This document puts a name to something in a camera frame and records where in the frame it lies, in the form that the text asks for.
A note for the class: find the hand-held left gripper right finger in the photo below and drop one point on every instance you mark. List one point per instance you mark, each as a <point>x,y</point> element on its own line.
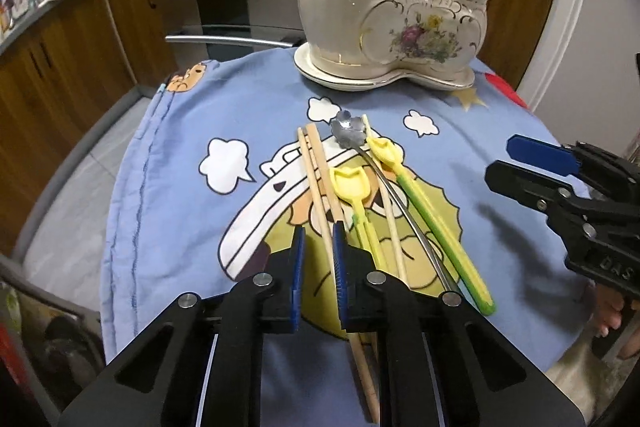
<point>339,277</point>

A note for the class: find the white ceramic drip saucer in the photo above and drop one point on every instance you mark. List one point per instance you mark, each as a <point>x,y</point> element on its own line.
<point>350,82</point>

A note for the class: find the person's right hand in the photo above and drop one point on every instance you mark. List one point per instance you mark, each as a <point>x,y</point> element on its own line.
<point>610,307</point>

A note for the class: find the flower-shaped metal spoon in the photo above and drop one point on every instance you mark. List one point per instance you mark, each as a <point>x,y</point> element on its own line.
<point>347,129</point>

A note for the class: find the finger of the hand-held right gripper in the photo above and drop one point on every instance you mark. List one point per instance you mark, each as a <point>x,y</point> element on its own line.
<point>525,187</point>
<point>540,153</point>

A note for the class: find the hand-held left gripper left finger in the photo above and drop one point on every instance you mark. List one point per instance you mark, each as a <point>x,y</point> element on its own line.
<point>298,272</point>

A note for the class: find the blue cartoon printed cloth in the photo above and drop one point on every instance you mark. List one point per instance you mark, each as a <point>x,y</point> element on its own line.
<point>175,207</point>

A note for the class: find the wooden lower kitchen cabinet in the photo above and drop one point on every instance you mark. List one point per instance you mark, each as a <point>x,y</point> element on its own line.
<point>520,32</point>
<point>60,72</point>

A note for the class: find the white door frame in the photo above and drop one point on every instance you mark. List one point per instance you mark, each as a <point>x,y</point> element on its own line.
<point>575,32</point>

